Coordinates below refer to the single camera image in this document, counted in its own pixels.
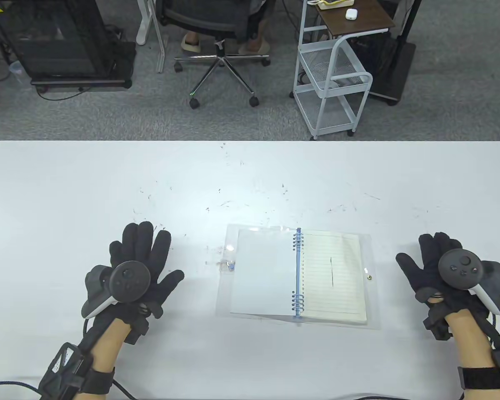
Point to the person's right hand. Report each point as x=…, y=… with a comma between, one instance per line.
x=425, y=266

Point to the cream power strip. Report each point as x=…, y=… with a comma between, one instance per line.
x=331, y=4

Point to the black rolling cabinet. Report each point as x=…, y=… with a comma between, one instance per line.
x=54, y=37

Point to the white desk frame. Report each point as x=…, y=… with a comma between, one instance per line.
x=143, y=21

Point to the dark grey left hand controller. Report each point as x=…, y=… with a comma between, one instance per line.
x=129, y=280

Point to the black monitor stand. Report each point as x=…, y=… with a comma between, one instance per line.
x=396, y=71

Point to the person's left forearm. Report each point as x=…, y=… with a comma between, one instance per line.
x=108, y=346

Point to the spiral notebook with clear cover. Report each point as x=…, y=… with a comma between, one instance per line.
x=258, y=271

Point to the white earbuds case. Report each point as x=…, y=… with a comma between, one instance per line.
x=350, y=13

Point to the beige slipper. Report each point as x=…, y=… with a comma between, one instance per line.
x=254, y=49
x=191, y=45

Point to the dark grey hand controller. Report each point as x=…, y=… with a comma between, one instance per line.
x=129, y=280
x=460, y=268

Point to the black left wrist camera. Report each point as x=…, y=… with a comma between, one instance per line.
x=64, y=366

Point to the dark grey right hand controller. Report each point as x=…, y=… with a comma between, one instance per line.
x=460, y=268

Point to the white cart with wooden top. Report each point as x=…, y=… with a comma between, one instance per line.
x=358, y=23

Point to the clear plastic cup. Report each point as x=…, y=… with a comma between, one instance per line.
x=16, y=71

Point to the person's left hand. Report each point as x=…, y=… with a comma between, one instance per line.
x=150, y=250

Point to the black office chair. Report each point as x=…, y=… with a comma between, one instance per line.
x=204, y=16

